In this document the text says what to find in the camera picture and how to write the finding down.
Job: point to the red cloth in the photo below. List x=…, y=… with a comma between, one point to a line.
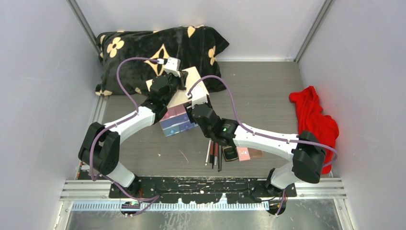
x=310, y=118

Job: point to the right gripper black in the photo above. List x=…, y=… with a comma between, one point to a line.
x=208, y=106

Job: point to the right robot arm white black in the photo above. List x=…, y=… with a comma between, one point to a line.
x=305, y=155

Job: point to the black round compact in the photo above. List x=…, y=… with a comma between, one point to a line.
x=229, y=153

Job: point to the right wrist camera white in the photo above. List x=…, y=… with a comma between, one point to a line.
x=197, y=95

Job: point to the black floral plush blanket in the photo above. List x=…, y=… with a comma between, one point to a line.
x=129, y=57

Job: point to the pastel mini drawer organizer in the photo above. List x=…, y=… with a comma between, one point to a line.
x=173, y=118

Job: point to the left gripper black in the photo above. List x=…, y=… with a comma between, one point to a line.
x=184, y=79

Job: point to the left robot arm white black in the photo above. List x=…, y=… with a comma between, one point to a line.
x=101, y=145

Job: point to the brown eyeshadow palette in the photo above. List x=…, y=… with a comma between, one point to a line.
x=255, y=153

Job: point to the aluminium slotted rail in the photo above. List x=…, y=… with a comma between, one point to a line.
x=119, y=206

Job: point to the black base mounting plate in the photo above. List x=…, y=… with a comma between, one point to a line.
x=204, y=190

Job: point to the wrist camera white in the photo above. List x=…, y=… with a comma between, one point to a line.
x=172, y=66
x=197, y=95

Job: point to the white makeup pencil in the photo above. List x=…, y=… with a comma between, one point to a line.
x=208, y=152

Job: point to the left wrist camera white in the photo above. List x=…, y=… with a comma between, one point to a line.
x=172, y=66

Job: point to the black eyeliner pencil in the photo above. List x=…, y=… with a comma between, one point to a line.
x=220, y=156

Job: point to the red makeup pencil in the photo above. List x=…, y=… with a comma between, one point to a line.
x=216, y=153

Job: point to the pink square compact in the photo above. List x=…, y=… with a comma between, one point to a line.
x=243, y=154

